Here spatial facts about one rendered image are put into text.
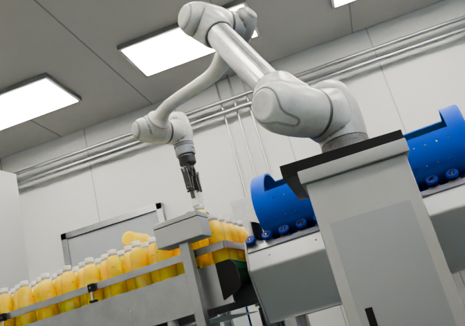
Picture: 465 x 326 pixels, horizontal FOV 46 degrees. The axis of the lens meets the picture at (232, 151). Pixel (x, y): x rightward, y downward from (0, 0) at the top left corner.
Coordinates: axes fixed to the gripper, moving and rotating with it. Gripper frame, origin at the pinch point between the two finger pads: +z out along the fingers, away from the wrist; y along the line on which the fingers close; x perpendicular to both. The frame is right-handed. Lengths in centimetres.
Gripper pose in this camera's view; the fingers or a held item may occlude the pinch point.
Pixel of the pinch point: (196, 199)
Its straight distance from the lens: 240.3
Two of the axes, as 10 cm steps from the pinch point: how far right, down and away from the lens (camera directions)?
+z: 2.5, 9.1, -3.3
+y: 3.9, 2.2, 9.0
